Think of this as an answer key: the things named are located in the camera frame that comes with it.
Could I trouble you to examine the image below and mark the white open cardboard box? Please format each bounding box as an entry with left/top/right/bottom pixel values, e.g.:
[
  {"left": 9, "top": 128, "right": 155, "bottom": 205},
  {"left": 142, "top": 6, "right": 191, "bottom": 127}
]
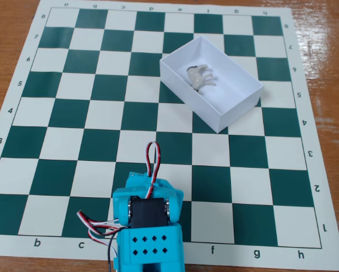
[{"left": 160, "top": 36, "right": 265, "bottom": 134}]

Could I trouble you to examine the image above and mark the looped red white black cable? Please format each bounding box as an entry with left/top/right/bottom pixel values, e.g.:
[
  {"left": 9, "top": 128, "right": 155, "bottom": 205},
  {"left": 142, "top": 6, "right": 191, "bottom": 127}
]
[{"left": 144, "top": 141, "right": 162, "bottom": 199}]

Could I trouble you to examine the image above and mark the short servo cable bundle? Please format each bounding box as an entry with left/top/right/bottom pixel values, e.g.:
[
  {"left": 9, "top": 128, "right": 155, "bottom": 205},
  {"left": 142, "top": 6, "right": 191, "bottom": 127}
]
[{"left": 88, "top": 227, "right": 119, "bottom": 248}]

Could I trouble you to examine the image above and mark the white toy horse figurine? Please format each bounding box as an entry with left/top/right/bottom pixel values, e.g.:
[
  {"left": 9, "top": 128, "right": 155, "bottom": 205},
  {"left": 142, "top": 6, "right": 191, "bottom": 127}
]
[{"left": 185, "top": 64, "right": 219, "bottom": 96}]

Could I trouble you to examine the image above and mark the green and cream chessboard mat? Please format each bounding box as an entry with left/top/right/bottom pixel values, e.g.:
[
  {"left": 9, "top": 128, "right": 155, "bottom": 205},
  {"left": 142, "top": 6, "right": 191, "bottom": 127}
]
[{"left": 0, "top": 0, "right": 339, "bottom": 270}]

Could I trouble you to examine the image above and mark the long servo cable bundle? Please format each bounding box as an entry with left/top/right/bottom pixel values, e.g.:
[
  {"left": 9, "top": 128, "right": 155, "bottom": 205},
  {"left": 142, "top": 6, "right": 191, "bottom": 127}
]
[{"left": 76, "top": 209, "right": 130, "bottom": 272}]

